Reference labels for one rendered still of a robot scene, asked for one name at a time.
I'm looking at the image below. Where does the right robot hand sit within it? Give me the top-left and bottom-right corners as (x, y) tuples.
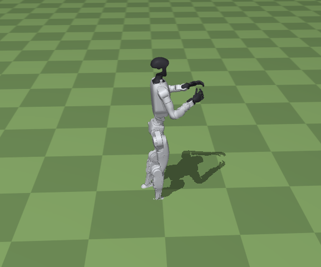
(187, 88), (204, 104)

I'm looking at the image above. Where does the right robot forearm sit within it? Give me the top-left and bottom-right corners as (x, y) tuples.
(174, 100), (194, 118)

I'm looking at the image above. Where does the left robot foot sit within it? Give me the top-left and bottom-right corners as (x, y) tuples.
(141, 182), (153, 189)

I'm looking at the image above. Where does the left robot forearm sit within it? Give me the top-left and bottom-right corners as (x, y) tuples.
(168, 83), (187, 93)

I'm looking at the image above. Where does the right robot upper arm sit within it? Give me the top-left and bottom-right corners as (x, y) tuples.
(157, 86), (177, 120)

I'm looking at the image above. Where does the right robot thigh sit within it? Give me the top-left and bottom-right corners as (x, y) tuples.
(151, 131), (169, 176)

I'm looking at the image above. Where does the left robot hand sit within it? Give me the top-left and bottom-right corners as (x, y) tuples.
(181, 81), (204, 89)

